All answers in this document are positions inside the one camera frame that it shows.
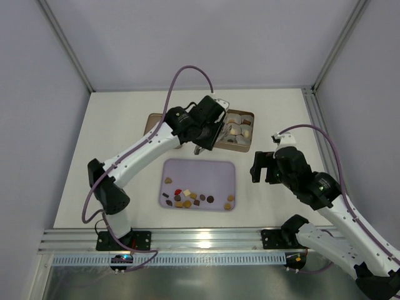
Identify lilac plastic tray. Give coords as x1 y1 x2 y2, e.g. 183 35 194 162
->
159 159 236 212

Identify metal tongs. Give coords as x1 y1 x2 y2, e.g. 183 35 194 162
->
189 96 229 155

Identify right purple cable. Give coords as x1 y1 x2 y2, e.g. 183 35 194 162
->
271 124 400 274

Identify aluminium frame rail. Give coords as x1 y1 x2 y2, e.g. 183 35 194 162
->
39 227 344 254

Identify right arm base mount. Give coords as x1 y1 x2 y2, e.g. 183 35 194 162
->
261 229 306 250

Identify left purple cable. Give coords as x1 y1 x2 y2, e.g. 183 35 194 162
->
81 64 216 270

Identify white slotted cable duct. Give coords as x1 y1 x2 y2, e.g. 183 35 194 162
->
52 252 286 268

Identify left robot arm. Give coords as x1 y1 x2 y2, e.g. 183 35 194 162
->
87 96 229 244

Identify gold tin box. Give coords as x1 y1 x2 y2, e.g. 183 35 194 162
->
214 109 254 153

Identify gold tin lid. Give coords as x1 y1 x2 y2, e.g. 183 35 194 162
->
143 114 182 151

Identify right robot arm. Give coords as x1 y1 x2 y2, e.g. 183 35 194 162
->
249 146 399 299

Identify purple cable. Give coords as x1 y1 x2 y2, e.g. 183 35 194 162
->
271 124 400 274
81 64 216 270

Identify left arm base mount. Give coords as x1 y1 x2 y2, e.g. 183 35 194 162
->
96 231 152 251

